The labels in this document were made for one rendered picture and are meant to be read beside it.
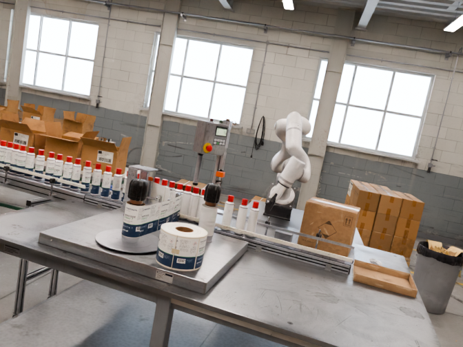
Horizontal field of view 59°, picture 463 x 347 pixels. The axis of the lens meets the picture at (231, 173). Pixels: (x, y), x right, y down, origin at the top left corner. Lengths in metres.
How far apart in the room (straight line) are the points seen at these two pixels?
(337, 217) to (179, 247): 1.10
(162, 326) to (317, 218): 1.17
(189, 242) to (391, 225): 4.31
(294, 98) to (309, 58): 0.75
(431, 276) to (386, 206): 1.44
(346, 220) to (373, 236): 3.29
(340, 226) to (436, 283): 2.22
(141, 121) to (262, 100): 2.45
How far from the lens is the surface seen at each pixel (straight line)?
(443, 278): 4.55
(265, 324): 1.59
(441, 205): 8.21
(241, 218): 2.35
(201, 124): 2.43
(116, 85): 8.78
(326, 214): 2.49
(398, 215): 5.76
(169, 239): 1.71
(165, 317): 1.75
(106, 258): 1.85
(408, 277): 2.52
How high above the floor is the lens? 1.54
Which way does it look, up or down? 8 degrees down
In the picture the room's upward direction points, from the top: 11 degrees clockwise
